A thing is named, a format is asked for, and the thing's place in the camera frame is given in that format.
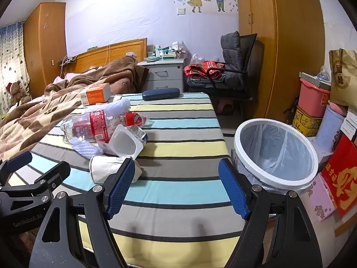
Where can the light blue cylinder box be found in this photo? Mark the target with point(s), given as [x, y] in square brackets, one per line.
[330, 128]

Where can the wooden wardrobe with star stickers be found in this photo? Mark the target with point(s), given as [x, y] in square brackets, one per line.
[47, 39]

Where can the power strip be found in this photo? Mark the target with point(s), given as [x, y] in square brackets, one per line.
[68, 60]

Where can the pink flowered box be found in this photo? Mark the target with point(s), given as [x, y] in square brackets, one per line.
[320, 198]

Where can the tall wooden wardrobe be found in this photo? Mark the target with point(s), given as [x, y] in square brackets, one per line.
[295, 47]

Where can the grey bedside cabinet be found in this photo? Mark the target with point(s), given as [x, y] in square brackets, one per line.
[164, 75]

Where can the white foam fruit net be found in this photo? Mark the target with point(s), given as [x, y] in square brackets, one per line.
[86, 148]
[120, 105]

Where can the beige patterned blanket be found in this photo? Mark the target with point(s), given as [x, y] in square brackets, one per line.
[33, 117]

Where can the white flat box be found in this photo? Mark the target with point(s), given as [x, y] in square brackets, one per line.
[325, 148]

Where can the brown teddy bear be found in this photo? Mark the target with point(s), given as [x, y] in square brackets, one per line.
[16, 89]

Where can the red gift box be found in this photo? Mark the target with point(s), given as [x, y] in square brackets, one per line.
[343, 173]

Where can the black mesh chair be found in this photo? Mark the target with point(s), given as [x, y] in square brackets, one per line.
[251, 47]

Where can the clear plastic bag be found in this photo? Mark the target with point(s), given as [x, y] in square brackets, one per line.
[324, 74]

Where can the red plaid bag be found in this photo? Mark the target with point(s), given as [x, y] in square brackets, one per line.
[206, 68]

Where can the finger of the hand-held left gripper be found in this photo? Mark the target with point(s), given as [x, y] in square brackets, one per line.
[18, 159]
[57, 173]

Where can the orange and white carton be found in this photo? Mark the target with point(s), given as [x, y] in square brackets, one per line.
[97, 95]

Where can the yellow patterned box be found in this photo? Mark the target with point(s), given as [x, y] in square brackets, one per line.
[305, 120]

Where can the pink bed sheet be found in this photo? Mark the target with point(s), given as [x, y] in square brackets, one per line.
[67, 77]

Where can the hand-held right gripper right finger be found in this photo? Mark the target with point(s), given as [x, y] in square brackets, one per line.
[233, 189]

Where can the grey chair cushion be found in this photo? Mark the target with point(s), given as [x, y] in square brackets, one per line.
[230, 44]

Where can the white wall switch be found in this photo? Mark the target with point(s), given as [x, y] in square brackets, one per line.
[181, 11]

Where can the gold paper bag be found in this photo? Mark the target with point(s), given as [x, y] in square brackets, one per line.
[344, 83]

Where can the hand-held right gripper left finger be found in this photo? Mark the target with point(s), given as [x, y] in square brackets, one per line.
[120, 184]

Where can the white plastic bag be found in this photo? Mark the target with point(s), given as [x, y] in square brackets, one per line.
[196, 60]

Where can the striped tablecloth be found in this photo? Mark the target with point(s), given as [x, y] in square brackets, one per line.
[181, 134]

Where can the clear plastic bottle red label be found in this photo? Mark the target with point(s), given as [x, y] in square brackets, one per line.
[94, 122]

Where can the striped flat box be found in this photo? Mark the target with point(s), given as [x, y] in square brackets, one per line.
[309, 77]

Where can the white round bin with liner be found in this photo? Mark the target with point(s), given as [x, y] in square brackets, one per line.
[279, 156]

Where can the group of small medicine boxes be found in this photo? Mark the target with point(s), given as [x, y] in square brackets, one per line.
[167, 51]

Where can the brown blanket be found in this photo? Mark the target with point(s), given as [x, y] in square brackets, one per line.
[120, 72]

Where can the small white carton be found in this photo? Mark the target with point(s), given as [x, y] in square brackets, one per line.
[348, 132]
[352, 118]

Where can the spotted curtain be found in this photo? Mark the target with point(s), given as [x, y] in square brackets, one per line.
[14, 53]

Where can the white yogurt cup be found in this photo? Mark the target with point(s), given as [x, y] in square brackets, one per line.
[125, 145]

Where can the wooden headboard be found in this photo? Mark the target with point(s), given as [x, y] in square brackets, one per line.
[125, 50]

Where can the dark blue glasses case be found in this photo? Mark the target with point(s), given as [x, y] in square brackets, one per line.
[160, 94]

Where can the pink plastic bucket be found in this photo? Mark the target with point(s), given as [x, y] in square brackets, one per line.
[312, 100]

